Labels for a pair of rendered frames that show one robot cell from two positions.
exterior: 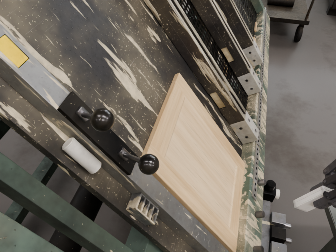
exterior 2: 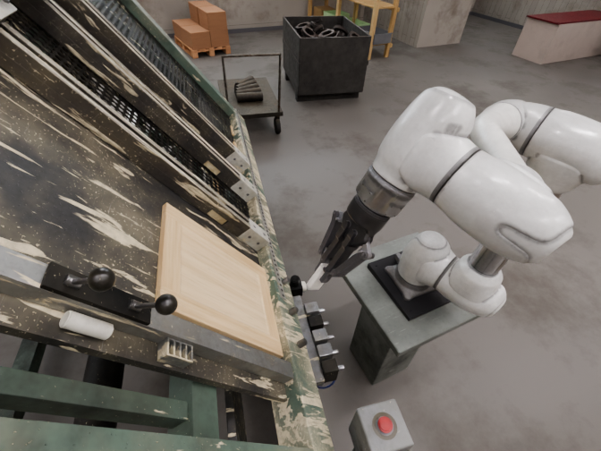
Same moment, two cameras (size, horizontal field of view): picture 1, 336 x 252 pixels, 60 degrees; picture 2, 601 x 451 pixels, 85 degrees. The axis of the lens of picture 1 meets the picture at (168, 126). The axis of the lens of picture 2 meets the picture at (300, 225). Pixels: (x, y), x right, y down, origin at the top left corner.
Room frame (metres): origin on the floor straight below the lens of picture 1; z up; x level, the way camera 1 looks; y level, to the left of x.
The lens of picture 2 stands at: (-0.08, 0.00, 1.94)
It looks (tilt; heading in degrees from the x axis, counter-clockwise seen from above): 43 degrees down; 329
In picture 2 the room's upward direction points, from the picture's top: 3 degrees clockwise
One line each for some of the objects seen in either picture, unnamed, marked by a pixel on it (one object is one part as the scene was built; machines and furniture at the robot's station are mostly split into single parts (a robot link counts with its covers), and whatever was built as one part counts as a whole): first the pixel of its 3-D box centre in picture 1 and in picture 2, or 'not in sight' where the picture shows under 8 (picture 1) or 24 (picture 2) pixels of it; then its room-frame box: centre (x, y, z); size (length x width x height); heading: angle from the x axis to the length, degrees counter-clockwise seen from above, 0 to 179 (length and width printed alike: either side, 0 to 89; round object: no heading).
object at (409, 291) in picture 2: not in sight; (410, 271); (0.47, -0.91, 0.80); 0.22 x 0.18 x 0.06; 172
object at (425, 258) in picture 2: not in sight; (426, 256); (0.44, -0.91, 0.94); 0.18 x 0.16 x 0.22; 15
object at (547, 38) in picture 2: not in sight; (566, 36); (3.82, -8.27, 0.35); 2.02 x 0.65 x 0.69; 86
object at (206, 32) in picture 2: not in sight; (198, 28); (6.88, -1.75, 0.33); 1.15 x 0.80 x 0.66; 178
